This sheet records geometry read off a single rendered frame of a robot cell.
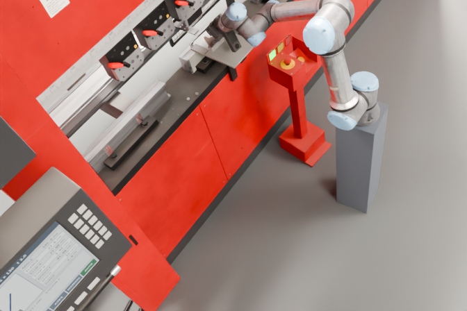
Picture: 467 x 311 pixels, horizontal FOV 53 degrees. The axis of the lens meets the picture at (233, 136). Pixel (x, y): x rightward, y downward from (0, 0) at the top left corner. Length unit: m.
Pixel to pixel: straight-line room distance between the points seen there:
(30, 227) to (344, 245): 1.87
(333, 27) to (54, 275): 1.14
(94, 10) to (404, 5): 2.65
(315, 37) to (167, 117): 0.85
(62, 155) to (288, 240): 1.49
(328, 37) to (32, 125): 0.98
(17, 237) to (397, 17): 3.17
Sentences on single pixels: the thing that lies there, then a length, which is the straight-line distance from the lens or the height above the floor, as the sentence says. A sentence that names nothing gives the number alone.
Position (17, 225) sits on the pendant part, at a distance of 1.23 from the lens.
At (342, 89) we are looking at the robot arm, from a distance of 1.85.
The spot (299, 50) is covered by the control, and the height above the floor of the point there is 0.74.
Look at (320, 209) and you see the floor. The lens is 2.81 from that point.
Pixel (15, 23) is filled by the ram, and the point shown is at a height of 1.67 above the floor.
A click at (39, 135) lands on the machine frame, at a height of 1.46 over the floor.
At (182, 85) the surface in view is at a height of 0.88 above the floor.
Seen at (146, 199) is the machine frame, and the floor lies 0.63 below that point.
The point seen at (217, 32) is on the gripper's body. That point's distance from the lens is 2.12.
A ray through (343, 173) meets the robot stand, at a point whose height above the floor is 0.35.
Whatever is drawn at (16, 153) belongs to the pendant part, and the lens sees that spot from 1.07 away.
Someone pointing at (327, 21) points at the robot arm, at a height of 1.41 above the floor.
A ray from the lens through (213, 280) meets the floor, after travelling 2.72.
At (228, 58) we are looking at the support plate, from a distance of 2.18.
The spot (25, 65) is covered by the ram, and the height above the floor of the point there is 1.53.
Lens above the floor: 2.51
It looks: 53 degrees down
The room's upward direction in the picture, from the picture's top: 17 degrees counter-clockwise
